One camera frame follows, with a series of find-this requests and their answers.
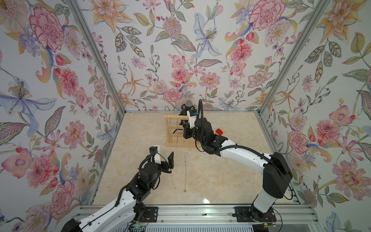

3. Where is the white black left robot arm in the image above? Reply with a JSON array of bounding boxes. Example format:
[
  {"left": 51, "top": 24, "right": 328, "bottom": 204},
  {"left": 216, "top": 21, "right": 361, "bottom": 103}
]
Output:
[{"left": 62, "top": 147, "right": 174, "bottom": 232}]

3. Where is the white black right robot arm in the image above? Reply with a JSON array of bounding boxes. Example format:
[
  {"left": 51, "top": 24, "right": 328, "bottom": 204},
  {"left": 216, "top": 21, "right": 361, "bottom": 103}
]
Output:
[{"left": 181, "top": 101, "right": 293, "bottom": 216}]

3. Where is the wooden jewelry display stand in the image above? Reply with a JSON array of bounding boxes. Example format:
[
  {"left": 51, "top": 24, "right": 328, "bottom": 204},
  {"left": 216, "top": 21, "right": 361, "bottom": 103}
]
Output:
[{"left": 164, "top": 114, "right": 195, "bottom": 148}]

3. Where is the red toy brick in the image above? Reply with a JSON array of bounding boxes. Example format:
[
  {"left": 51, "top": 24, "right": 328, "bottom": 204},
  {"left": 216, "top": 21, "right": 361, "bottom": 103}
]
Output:
[{"left": 215, "top": 129, "right": 224, "bottom": 135}]

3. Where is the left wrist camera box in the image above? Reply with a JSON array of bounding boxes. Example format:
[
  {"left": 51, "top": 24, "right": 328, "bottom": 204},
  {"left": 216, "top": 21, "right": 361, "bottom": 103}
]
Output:
[{"left": 149, "top": 145, "right": 161, "bottom": 164}]

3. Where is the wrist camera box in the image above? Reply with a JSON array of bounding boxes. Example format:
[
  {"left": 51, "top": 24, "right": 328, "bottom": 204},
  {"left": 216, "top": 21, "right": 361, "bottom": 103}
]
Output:
[
  {"left": 187, "top": 110, "right": 198, "bottom": 129},
  {"left": 149, "top": 145, "right": 161, "bottom": 164}
]

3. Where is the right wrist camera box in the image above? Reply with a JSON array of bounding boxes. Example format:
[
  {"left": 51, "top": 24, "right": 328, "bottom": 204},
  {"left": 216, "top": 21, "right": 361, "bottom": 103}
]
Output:
[{"left": 187, "top": 110, "right": 198, "bottom": 129}]

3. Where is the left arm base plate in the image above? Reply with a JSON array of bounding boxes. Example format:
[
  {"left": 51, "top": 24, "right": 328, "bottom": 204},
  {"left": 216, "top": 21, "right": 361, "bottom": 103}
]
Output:
[{"left": 133, "top": 206, "right": 158, "bottom": 223}]

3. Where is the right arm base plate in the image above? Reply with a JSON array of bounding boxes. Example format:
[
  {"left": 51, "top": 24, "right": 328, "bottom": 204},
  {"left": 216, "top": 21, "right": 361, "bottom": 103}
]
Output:
[{"left": 232, "top": 206, "right": 277, "bottom": 223}]

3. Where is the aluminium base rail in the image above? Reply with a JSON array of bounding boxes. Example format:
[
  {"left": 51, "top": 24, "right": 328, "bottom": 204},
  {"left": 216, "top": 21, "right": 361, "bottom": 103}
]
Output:
[{"left": 69, "top": 203, "right": 319, "bottom": 232}]

